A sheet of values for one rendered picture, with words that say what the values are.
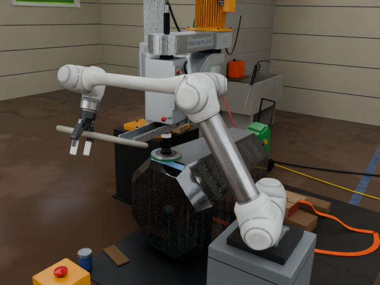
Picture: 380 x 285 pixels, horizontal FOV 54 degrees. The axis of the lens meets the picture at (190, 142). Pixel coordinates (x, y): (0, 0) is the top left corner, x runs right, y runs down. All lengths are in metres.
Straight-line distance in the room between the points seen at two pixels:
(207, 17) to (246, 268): 1.92
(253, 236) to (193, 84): 0.62
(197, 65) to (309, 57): 4.91
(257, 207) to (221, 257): 0.39
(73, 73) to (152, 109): 0.97
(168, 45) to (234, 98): 3.42
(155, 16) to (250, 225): 2.36
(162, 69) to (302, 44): 5.39
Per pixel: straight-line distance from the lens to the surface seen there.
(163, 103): 2.47
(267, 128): 4.52
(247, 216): 1.53
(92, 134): 1.84
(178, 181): 2.61
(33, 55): 9.12
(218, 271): 1.86
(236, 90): 5.68
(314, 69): 7.57
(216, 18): 3.01
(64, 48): 9.61
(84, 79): 1.68
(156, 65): 2.45
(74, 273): 1.23
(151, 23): 3.47
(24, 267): 3.19
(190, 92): 1.38
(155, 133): 2.39
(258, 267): 1.73
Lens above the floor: 1.82
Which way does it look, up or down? 19 degrees down
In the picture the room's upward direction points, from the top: 2 degrees clockwise
